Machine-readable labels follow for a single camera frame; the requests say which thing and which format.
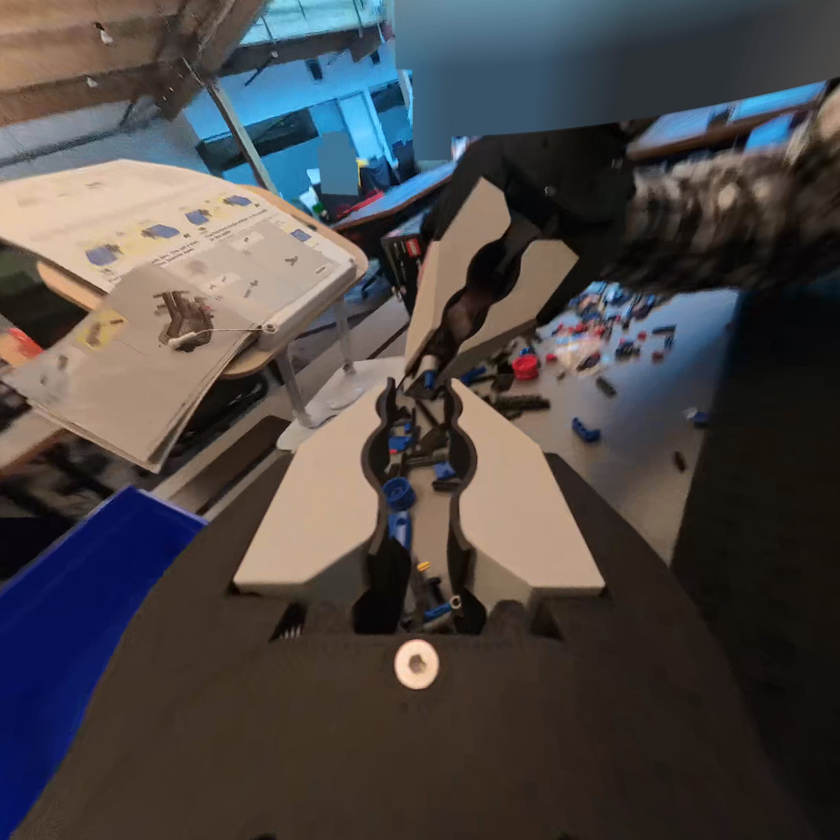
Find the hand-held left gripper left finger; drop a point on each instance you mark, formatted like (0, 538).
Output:
(308, 525)

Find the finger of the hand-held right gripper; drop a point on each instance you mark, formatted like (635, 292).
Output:
(544, 275)
(446, 262)

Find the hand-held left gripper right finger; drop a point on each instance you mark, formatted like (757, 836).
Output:
(531, 525)

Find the light grey L beam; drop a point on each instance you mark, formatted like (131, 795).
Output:
(420, 366)

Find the blue small L beam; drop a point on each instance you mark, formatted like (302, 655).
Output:
(584, 430)

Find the grey desk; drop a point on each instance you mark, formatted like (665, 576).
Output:
(643, 472)

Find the monster truck toy set box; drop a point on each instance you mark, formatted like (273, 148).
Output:
(400, 262)

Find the pile of small connector pins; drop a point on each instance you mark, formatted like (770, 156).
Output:
(630, 321)

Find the dark grey short beam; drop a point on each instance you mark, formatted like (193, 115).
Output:
(606, 386)

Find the instruction booklet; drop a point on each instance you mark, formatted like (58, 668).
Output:
(164, 394)

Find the blue tagged plastic bin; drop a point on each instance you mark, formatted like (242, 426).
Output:
(65, 623)

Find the printed instruction sheet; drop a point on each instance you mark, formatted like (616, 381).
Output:
(98, 210)

